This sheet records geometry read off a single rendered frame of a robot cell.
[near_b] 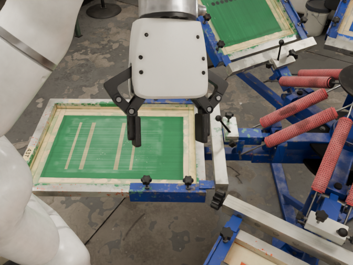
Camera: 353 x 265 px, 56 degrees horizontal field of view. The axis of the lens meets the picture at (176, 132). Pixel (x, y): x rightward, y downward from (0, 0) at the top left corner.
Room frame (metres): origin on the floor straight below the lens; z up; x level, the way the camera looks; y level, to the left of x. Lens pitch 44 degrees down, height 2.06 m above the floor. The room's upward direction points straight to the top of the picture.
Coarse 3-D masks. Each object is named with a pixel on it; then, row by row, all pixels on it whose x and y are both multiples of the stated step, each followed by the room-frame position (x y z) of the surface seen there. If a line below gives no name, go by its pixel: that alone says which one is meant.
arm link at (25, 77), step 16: (0, 48) 0.33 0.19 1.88; (16, 48) 0.33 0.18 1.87; (0, 64) 0.32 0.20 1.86; (16, 64) 0.32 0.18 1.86; (32, 64) 0.33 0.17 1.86; (0, 80) 0.31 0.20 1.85; (16, 80) 0.31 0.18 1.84; (32, 80) 0.33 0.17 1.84; (0, 96) 0.30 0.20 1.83; (16, 96) 0.31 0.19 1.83; (32, 96) 0.33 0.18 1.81; (0, 112) 0.29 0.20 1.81; (16, 112) 0.31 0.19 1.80; (0, 128) 0.29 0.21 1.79
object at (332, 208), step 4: (324, 200) 0.70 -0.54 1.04; (328, 200) 0.70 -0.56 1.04; (332, 200) 0.70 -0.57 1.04; (324, 204) 0.69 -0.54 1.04; (328, 204) 0.69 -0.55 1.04; (332, 204) 0.69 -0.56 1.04; (336, 204) 0.69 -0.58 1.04; (340, 204) 0.69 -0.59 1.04; (320, 208) 0.68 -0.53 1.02; (324, 208) 0.67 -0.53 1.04; (328, 208) 0.67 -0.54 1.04; (332, 208) 0.67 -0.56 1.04; (336, 208) 0.67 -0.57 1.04; (340, 208) 0.67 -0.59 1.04; (328, 212) 0.65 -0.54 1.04; (332, 212) 0.65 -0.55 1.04; (336, 212) 0.65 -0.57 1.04; (328, 216) 0.64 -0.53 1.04; (332, 216) 0.64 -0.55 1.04; (336, 216) 0.64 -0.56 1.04; (336, 220) 0.62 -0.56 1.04; (312, 232) 0.59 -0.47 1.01; (320, 236) 0.56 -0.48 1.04; (328, 240) 0.55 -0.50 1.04
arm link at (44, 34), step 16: (16, 0) 0.36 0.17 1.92; (32, 0) 0.35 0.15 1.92; (48, 0) 0.35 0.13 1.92; (64, 0) 0.35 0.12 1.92; (80, 0) 0.35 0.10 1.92; (0, 16) 0.36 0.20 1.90; (16, 16) 0.35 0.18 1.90; (32, 16) 0.35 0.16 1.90; (48, 16) 0.35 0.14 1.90; (64, 16) 0.35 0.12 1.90; (0, 32) 0.34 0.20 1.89; (16, 32) 0.34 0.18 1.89; (32, 32) 0.35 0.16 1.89; (48, 32) 0.35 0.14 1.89; (64, 32) 0.35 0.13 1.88; (32, 48) 0.34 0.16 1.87; (48, 48) 0.35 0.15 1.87; (64, 48) 0.36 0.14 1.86; (48, 64) 0.34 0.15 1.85
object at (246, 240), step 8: (240, 232) 0.60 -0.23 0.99; (240, 240) 0.58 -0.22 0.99; (248, 240) 0.57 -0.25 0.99; (256, 240) 0.57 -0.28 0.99; (248, 248) 0.56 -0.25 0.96; (256, 248) 0.55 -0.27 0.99; (264, 248) 0.55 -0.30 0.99; (272, 248) 0.55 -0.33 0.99; (264, 256) 0.53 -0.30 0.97; (272, 256) 0.52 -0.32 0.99; (280, 256) 0.52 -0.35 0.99; (288, 256) 0.52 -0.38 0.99; (280, 264) 0.50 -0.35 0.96; (288, 264) 0.49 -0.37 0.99; (296, 264) 0.49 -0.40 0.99; (304, 264) 0.49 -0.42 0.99
